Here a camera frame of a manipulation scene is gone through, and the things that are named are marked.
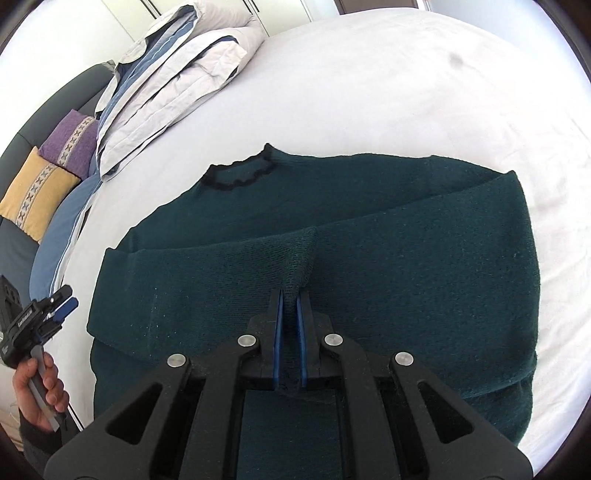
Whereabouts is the yellow cushion with patterned band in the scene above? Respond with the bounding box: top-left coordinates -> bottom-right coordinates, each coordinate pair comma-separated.
0,147 -> 82,244

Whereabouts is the white bed sheet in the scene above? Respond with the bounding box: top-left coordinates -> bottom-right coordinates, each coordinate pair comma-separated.
50,7 -> 591,480

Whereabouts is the person's left hand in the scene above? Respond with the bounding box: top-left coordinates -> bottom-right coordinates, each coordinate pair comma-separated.
12,351 -> 71,431

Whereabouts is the brown door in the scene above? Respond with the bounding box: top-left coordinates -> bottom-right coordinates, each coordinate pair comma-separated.
336,0 -> 419,16

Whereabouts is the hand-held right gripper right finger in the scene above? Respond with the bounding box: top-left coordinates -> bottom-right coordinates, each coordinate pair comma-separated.
297,290 -> 539,480

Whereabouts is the white wardrobe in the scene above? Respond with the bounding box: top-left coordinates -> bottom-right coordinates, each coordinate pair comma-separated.
99,0 -> 306,37

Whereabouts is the purple cushion with patterned band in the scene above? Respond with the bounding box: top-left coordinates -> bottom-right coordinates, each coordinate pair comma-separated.
39,109 -> 100,181

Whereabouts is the dark grey padded headboard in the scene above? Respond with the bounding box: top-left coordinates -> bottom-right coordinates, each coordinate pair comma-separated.
0,62 -> 117,289

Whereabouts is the blue pillow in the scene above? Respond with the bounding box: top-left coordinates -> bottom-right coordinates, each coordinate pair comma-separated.
29,174 -> 105,302

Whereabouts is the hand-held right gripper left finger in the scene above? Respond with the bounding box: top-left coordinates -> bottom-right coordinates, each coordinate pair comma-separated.
45,289 -> 284,480

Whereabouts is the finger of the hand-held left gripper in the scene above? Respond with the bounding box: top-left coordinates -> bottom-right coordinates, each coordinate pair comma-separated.
39,311 -> 64,334
46,285 -> 79,320

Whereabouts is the dark green knit sweater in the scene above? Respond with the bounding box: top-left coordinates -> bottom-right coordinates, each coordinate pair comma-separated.
87,143 -> 542,480

